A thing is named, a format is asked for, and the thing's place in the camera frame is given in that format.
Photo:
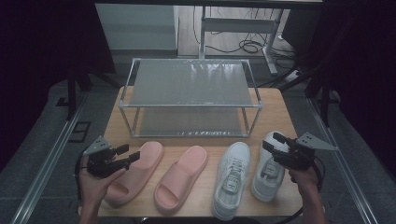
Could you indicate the grey cabinet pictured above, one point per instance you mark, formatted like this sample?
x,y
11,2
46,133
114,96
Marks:
x,y
137,28

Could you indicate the black floor bracket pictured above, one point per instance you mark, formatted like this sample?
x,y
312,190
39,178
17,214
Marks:
x,y
80,132

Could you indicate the person's left hand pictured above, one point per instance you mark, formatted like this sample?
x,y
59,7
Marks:
x,y
93,189

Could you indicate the white power strip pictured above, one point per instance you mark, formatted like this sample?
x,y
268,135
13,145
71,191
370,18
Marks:
x,y
293,76

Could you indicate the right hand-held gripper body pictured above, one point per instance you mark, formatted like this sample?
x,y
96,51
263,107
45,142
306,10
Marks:
x,y
299,157

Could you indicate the grey metal shoe rack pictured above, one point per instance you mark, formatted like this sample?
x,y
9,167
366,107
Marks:
x,y
186,81

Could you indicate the dark metal stand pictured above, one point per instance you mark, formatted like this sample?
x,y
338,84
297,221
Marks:
x,y
71,93
325,105

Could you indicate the white metal desk frame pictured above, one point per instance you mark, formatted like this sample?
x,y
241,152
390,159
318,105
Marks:
x,y
239,25

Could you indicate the person's right hand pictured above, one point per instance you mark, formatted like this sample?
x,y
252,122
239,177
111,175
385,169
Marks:
x,y
306,182

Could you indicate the pink slipper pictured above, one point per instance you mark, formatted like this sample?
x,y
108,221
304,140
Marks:
x,y
143,174
183,180

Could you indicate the white sneaker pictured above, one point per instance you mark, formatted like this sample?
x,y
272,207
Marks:
x,y
267,183
232,186

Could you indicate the dark curtain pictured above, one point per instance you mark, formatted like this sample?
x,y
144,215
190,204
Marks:
x,y
367,62
31,62

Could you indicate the black box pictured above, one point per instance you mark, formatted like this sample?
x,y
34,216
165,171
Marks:
x,y
302,29

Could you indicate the aluminium floor rail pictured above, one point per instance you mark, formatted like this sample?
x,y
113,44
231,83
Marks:
x,y
46,161
342,161

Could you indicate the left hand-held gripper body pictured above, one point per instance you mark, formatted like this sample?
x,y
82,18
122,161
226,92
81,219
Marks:
x,y
99,163

